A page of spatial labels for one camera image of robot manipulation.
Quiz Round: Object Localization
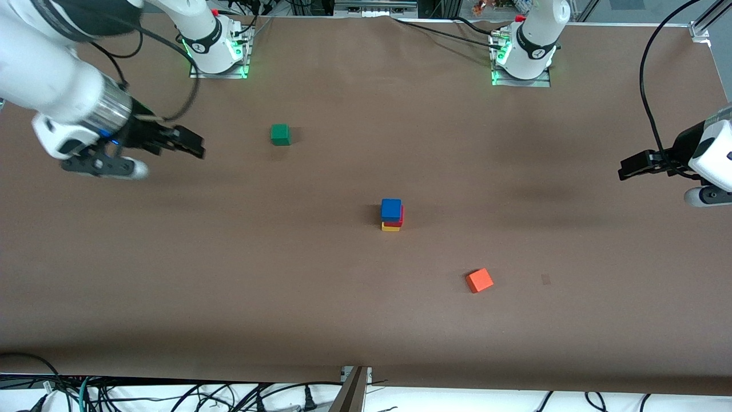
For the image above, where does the aluminium frame profile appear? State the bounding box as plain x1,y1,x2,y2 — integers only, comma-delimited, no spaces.
335,0,419,18
689,20,732,97

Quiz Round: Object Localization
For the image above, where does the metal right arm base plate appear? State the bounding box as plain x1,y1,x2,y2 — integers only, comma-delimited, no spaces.
189,26,253,80

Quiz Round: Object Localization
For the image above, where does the aluminium frame post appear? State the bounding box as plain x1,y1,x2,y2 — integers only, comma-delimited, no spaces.
329,366,373,412

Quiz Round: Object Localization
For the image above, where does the orange wooden block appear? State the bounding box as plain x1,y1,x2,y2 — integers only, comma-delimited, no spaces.
465,268,495,294

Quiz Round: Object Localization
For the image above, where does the brown table cover sheet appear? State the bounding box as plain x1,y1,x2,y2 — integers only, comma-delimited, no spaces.
0,13,732,395

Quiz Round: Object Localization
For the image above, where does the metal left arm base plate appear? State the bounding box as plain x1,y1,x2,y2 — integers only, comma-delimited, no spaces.
490,34,552,88

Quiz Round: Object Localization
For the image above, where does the black base cable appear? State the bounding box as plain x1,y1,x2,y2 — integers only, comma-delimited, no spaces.
392,17,507,51
232,0,276,45
455,16,505,37

